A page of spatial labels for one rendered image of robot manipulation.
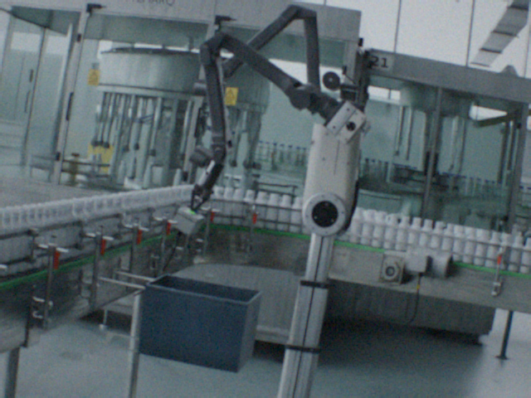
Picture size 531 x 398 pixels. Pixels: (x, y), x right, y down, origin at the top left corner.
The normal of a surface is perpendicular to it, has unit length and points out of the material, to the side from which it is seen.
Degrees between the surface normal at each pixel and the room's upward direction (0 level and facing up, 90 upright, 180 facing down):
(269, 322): 90
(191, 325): 90
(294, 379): 90
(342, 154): 90
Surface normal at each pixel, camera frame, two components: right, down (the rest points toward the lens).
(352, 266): -0.43, -0.02
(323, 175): -0.16, 0.22
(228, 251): 0.66, 0.14
